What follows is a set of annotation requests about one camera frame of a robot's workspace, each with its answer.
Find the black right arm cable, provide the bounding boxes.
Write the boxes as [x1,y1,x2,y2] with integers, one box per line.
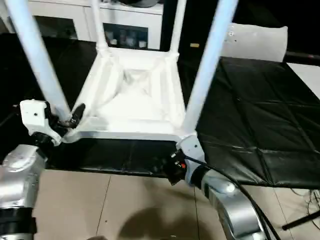
[184,156,281,240]

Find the black work mat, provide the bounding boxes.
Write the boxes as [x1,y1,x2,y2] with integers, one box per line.
[0,35,320,189]

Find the black metal stand leg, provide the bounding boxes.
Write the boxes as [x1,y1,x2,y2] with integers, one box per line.
[282,210,320,231]

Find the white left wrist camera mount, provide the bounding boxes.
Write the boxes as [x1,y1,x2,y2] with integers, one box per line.
[19,100,64,147]

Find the white plastic table leg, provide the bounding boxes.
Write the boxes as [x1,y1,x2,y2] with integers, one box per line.
[168,0,188,57]
[90,0,111,55]
[180,0,240,139]
[4,0,74,126]

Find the white plastic table top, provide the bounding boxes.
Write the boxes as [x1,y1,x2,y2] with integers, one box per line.
[62,47,199,144]

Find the white flat sheet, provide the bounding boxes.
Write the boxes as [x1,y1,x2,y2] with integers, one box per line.
[287,62,320,101]

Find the white flat panel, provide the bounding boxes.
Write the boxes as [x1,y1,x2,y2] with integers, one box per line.
[220,22,289,63]

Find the white cabinet with glass doors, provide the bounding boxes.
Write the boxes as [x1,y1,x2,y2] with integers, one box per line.
[0,0,165,51]

